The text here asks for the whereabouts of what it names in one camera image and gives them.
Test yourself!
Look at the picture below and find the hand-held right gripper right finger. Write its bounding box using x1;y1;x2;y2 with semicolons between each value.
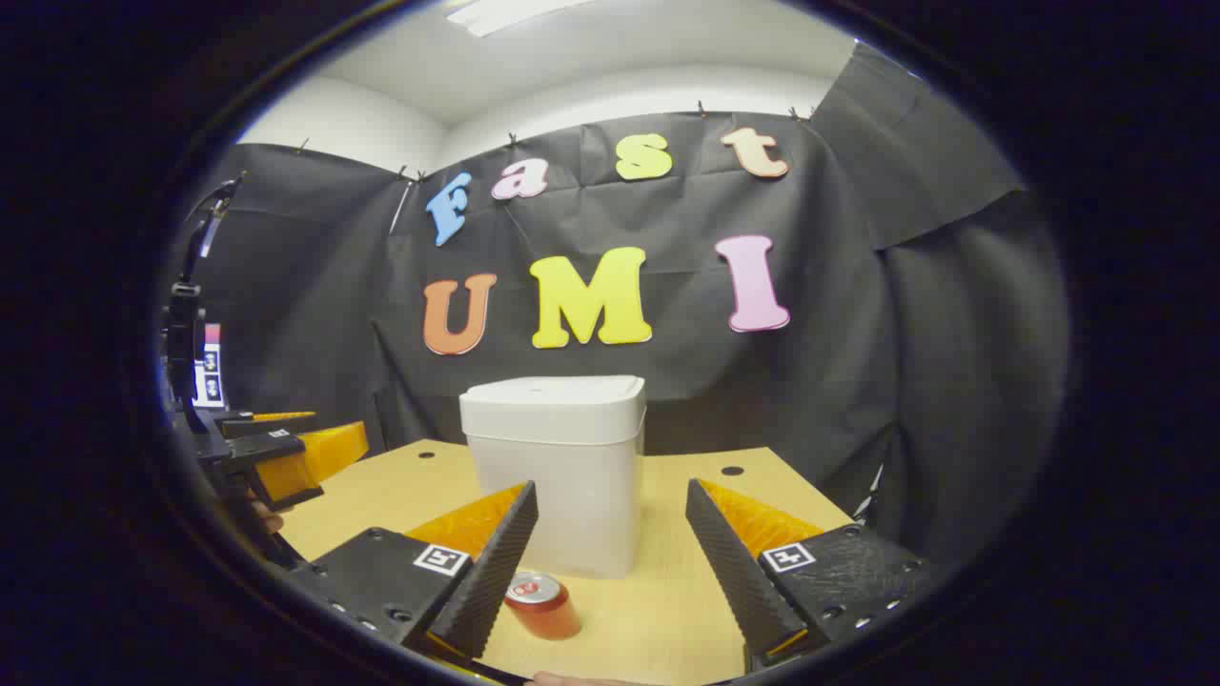
684;478;933;673

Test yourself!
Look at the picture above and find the wooden desktop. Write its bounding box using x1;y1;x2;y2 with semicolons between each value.
276;438;859;686

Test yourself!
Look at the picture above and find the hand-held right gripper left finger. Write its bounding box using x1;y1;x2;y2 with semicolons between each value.
284;481;539;682

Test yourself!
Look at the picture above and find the red pop can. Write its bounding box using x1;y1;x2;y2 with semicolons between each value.
503;572;582;641

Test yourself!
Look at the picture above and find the ceiling light panel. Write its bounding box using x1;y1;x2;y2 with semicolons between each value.
446;0;597;37

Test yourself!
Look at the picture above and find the white desktop garbage bin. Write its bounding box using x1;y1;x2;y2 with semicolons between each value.
459;374;648;579

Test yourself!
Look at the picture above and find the computer monitor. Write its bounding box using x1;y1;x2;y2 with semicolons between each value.
195;324;225;406

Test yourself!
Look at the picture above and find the black backdrop cloth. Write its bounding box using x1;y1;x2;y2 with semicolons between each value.
162;43;1073;573

